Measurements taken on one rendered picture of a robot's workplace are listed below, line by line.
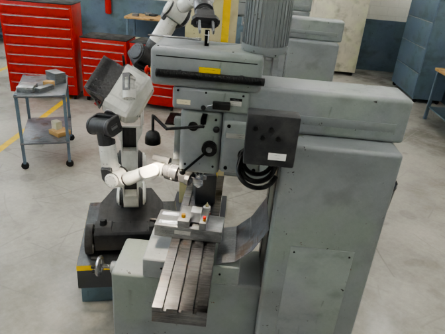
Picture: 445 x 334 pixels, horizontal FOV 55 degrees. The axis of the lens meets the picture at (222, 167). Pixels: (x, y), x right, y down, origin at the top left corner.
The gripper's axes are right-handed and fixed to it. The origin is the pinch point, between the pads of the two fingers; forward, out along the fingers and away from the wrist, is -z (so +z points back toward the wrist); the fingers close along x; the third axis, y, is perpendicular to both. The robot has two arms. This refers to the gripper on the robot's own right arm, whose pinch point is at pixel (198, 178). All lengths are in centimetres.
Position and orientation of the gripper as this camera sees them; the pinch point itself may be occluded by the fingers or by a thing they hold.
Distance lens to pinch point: 213.3
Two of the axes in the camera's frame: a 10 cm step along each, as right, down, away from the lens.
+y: -0.9, 8.9, 4.5
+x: 3.6, -3.9, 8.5
